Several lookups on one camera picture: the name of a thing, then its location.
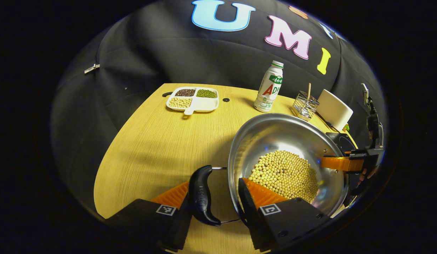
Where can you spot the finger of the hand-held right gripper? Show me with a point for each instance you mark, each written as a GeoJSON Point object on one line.
{"type": "Point", "coordinates": [341, 164]}

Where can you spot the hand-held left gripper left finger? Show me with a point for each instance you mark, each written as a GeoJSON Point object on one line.
{"type": "Point", "coordinates": [140, 218]}

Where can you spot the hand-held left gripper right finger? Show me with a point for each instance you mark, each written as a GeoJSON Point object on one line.
{"type": "Point", "coordinates": [253, 225]}

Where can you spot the black induction cooktop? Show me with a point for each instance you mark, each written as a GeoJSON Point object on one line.
{"type": "Point", "coordinates": [336, 138]}

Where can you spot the stainless steel pot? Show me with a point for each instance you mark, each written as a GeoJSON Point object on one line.
{"type": "Point", "coordinates": [274, 137]}

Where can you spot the toy sandwich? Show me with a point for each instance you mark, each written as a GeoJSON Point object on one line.
{"type": "Point", "coordinates": [346, 127]}

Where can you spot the white toaster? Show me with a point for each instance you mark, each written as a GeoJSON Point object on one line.
{"type": "Point", "coordinates": [333, 109]}

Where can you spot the pile of soybeans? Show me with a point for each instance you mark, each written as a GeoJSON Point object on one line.
{"type": "Point", "coordinates": [285, 173]}

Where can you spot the white drink bottle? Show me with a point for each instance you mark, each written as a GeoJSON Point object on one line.
{"type": "Point", "coordinates": [269, 91]}

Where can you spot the white divided bean dish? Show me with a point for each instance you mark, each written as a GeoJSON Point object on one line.
{"type": "Point", "coordinates": [204, 104]}

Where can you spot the silver cloth clip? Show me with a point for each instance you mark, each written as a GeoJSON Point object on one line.
{"type": "Point", "coordinates": [92, 68]}

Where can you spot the black backdrop cloth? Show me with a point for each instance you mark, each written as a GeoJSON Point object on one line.
{"type": "Point", "coordinates": [151, 53]}

